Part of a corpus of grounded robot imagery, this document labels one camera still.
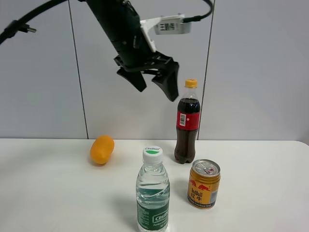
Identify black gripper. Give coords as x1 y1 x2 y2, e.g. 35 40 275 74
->
86 0 179 102

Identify clear water bottle green label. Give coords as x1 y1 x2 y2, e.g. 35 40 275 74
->
136 145 170 232

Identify orange mango fruit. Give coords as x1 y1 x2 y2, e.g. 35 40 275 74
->
90 135 114 165

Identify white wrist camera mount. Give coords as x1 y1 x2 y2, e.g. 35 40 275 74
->
140 14 191 52

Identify cola bottle yellow cap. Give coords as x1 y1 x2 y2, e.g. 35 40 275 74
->
174 79 201 164

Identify black cable bundle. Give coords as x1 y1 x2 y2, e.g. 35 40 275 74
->
0 0 214 45

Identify gold Red Bull can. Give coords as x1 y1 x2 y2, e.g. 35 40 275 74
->
187 159 221 209

